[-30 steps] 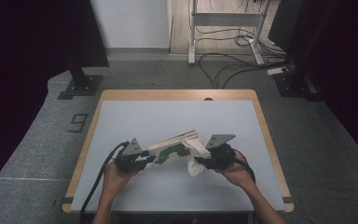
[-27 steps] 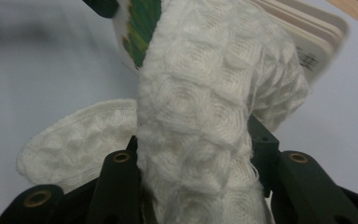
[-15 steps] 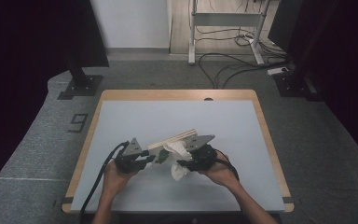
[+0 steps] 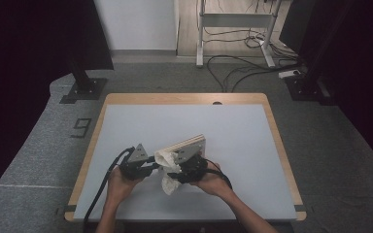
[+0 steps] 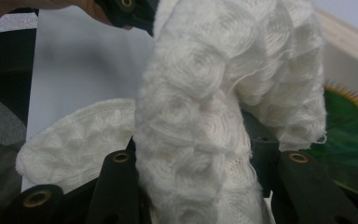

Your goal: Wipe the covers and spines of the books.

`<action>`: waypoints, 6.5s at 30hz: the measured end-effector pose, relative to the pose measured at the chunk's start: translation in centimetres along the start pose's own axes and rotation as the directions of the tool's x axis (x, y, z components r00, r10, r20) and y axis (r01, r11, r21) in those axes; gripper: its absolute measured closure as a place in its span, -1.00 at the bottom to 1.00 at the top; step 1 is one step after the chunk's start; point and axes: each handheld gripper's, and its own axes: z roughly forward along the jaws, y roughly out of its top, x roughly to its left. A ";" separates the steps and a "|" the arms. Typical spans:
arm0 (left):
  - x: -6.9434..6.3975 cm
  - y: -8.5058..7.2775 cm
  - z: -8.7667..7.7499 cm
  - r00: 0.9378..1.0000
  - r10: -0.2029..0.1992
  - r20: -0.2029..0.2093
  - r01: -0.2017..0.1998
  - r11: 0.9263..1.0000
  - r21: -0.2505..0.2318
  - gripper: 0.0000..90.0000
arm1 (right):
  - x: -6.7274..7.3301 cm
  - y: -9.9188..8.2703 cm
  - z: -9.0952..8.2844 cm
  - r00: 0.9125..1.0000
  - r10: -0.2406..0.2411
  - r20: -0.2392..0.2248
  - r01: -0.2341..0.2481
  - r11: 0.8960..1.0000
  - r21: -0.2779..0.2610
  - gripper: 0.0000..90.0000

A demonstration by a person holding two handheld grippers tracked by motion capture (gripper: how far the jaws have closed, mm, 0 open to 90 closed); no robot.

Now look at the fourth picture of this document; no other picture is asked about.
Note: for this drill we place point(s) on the black tape strip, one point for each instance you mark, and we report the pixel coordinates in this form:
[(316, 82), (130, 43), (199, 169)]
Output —
[(299, 208), (70, 208)]

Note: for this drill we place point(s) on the pale grey table mat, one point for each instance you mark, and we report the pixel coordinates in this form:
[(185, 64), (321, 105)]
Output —
[(207, 123)]

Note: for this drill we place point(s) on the white metal desk frame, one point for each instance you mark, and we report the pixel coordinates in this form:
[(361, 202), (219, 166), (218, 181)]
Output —
[(236, 20)]

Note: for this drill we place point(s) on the white power strip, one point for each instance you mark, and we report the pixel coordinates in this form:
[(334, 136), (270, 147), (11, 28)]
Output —
[(289, 74)]

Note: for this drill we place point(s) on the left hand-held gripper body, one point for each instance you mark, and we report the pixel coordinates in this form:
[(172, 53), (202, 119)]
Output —
[(136, 165)]

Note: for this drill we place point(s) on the black metal stand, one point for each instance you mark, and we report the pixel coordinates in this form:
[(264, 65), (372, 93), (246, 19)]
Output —
[(307, 89), (84, 87)]

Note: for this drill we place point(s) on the person's left hand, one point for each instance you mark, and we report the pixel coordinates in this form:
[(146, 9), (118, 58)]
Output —
[(118, 187)]

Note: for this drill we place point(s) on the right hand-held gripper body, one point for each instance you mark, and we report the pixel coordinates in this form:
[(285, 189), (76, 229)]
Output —
[(194, 165)]

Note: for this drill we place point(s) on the white quilted cloth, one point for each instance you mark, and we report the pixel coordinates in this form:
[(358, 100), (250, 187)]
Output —
[(168, 161)]

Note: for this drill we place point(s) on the wooden table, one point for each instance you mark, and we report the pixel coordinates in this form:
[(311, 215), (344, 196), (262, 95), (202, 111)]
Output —
[(175, 98)]

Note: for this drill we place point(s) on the black curtain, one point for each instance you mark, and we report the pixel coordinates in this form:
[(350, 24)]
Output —
[(19, 64), (362, 64)]

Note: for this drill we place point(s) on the person's right hand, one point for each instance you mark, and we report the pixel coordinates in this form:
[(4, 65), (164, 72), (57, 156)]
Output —
[(213, 184)]

